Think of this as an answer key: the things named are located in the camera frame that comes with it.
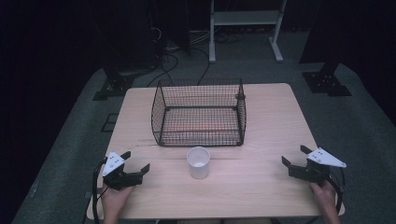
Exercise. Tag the white metal stand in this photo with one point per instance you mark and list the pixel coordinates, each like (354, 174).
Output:
(246, 28)

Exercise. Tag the black stand base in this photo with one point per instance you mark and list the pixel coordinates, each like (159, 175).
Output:
(327, 82)
(113, 85)

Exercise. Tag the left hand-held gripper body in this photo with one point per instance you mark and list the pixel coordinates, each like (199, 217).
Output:
(116, 174)

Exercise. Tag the person's right hand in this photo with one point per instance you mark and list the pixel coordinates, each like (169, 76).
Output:
(323, 196)

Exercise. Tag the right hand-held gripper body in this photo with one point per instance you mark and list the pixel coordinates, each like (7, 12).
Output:
(314, 169)

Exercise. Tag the person's left hand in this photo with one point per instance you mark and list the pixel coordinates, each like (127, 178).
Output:
(113, 199)

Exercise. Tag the white cup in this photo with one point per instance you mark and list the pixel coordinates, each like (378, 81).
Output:
(198, 161)

